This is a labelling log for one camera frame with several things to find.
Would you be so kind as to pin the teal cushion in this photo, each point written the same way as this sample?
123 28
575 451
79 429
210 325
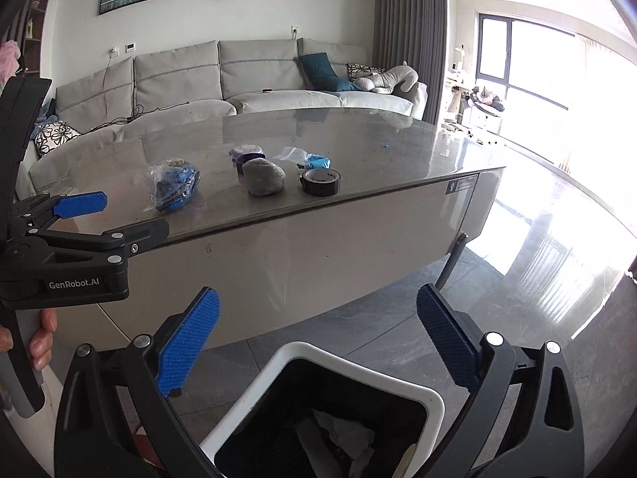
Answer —
322 76

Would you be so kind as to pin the white trash bin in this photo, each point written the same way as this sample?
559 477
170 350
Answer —
310 413

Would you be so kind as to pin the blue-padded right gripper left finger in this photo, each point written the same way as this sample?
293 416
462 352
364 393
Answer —
115 418

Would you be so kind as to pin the black tape roll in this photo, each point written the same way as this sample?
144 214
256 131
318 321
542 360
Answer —
321 182

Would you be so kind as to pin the table leg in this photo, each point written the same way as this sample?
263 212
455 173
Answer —
452 260

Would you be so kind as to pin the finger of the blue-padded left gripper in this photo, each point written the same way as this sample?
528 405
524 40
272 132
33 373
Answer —
45 244
39 212

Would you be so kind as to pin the person's left hand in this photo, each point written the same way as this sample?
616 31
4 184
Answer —
40 346

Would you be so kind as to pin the grey knit pouch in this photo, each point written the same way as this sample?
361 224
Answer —
263 177

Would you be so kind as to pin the white plush toy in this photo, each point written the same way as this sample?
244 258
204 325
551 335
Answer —
385 82

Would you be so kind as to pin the grey curtain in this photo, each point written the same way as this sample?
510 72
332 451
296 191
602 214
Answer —
414 32

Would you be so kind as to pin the bag with blue contents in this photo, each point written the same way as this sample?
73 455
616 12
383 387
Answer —
172 184

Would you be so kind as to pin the purple plastic lid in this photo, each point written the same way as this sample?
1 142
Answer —
244 153

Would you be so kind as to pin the patterned cushion near plush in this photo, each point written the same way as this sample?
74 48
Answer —
356 71

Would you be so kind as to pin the patterned black white cushion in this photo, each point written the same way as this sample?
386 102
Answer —
51 135

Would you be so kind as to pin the hanging clothes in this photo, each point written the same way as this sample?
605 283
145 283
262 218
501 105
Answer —
10 55

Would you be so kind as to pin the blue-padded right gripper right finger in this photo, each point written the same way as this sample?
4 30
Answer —
522 417

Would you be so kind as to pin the grey sectional sofa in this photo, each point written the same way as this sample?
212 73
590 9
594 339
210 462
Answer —
212 80

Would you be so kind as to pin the zip bag with blue item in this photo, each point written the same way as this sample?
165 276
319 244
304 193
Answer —
302 158

